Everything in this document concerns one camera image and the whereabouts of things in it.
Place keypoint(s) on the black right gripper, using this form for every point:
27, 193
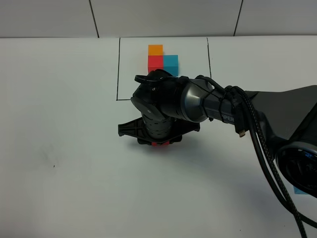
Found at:
157, 131

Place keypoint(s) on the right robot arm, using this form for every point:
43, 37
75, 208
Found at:
285, 123

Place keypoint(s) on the blue template block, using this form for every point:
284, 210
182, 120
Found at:
170, 64

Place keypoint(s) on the red template block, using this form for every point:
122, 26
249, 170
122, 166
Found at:
155, 62

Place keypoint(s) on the orange template block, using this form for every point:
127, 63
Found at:
155, 50

